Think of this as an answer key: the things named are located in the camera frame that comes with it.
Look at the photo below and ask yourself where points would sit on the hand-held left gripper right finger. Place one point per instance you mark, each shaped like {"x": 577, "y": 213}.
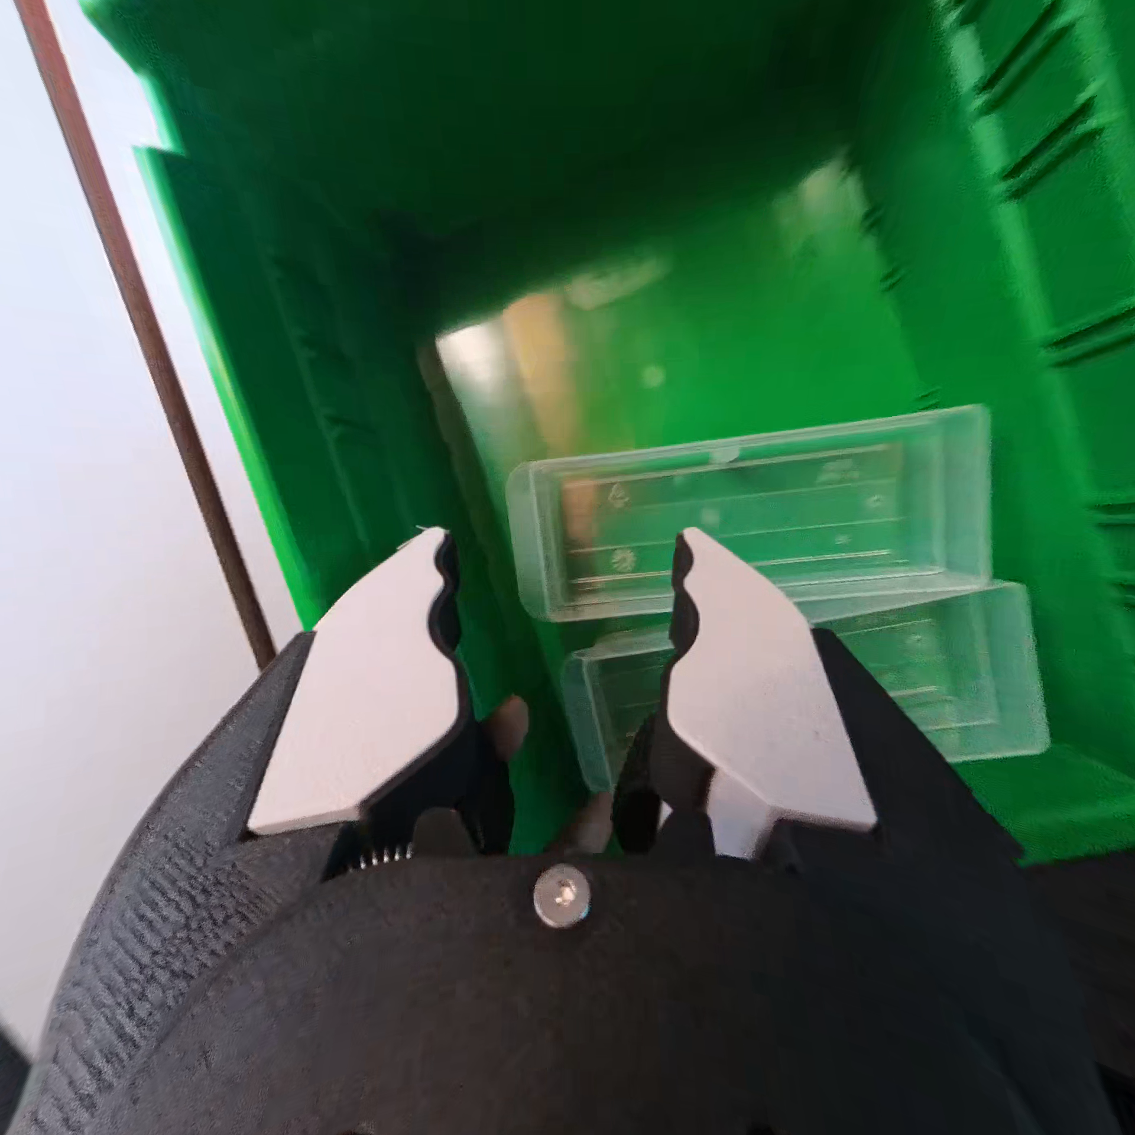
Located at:
{"x": 762, "y": 699}

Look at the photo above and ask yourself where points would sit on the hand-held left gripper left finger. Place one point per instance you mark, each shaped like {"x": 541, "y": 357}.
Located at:
{"x": 362, "y": 692}

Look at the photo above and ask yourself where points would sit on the clear plastic drawer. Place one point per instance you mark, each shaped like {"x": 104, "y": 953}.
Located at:
{"x": 798, "y": 523}
{"x": 942, "y": 681}

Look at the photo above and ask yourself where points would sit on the green plastic bin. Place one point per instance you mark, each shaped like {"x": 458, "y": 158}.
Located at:
{"x": 353, "y": 265}

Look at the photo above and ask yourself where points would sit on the thin dark brown strip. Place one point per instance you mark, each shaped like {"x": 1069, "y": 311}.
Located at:
{"x": 142, "y": 311}

